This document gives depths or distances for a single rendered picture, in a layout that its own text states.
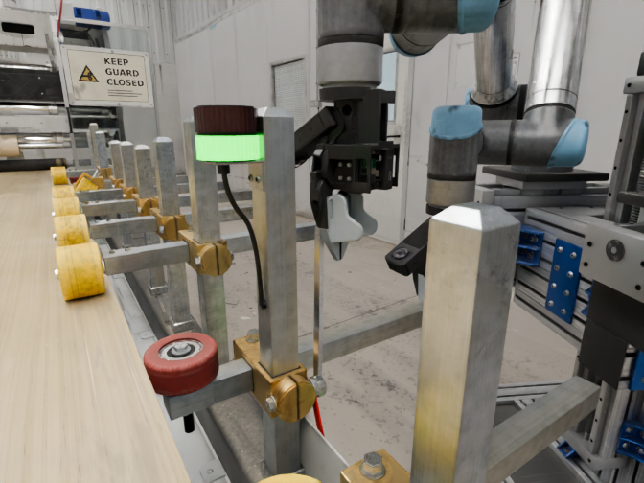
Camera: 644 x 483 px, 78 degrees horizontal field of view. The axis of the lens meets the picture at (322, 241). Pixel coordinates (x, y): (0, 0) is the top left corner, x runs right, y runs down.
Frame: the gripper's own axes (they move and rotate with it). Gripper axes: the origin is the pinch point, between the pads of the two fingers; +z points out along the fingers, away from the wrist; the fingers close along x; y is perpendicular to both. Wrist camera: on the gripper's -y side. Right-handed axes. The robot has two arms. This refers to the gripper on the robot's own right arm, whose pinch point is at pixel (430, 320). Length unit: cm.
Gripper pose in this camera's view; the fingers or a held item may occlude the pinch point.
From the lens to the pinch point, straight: 73.5
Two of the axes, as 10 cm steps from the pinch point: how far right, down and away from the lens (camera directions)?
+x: -5.5, -2.3, 8.0
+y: 8.4, -1.5, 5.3
